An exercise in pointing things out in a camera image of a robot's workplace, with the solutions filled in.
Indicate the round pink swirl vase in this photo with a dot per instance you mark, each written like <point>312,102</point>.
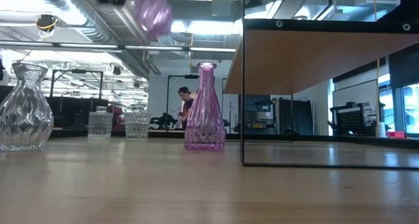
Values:
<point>152,14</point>

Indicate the clear diamond-pattern jar vase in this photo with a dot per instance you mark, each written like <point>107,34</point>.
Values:
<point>99,125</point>

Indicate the clear swirl glass vase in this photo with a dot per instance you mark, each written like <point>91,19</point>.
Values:
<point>26,119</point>

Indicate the tall pink glass vase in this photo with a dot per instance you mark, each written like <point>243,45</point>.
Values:
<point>204,125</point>

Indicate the black background robot arm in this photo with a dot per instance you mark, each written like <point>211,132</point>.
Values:
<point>163,122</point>

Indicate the horizontal light bar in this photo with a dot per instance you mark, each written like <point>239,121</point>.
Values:
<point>98,46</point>

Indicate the round black ceiling device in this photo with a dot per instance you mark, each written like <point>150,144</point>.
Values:
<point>46,22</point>

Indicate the ceiling light panel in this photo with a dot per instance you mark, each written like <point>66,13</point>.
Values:
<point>209,27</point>

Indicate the grey ceiling box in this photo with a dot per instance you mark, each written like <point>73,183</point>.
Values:
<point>222,8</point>

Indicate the red background object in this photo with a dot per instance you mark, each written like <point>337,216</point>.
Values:
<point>116,116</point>

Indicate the clear diamond-cut wide vase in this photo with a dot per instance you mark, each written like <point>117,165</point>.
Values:
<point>137,125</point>

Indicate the person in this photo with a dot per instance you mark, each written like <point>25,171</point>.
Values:
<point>187,109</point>

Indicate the black background machine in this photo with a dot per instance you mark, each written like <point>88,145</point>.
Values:
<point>258,103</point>

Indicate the black background panel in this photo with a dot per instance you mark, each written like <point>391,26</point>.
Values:
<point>301,117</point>

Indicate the black pegboard cart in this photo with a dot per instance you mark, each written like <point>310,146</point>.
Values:
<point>352,120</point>

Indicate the white cylinder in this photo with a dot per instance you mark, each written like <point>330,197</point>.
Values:
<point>382,129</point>

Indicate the black window blind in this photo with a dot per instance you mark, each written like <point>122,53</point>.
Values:
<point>406,67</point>

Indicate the red box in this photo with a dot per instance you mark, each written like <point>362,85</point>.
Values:
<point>396,134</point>

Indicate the bright window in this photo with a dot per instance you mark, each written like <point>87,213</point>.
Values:
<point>410,109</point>

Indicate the large silver spiral duct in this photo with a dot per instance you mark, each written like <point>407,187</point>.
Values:
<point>85,24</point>

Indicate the black table frame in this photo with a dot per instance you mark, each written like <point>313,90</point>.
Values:
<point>167,134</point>

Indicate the wooden shelf black frame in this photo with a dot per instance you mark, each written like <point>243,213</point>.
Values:
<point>327,60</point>

